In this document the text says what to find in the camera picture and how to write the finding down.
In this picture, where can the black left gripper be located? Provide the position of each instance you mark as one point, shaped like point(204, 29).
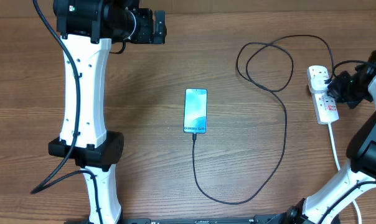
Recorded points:
point(147, 35)

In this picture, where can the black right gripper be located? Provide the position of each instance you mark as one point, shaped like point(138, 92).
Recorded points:
point(332, 91)

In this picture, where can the white power strip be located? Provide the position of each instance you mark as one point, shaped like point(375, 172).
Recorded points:
point(324, 105)

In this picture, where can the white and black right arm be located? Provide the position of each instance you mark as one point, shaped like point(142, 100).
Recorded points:
point(358, 174)

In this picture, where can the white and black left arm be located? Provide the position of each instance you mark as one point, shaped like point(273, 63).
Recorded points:
point(86, 31)

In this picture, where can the white USB charger adapter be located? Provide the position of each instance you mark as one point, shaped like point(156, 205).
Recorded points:
point(318, 84)

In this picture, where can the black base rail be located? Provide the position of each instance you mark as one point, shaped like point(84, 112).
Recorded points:
point(257, 219)

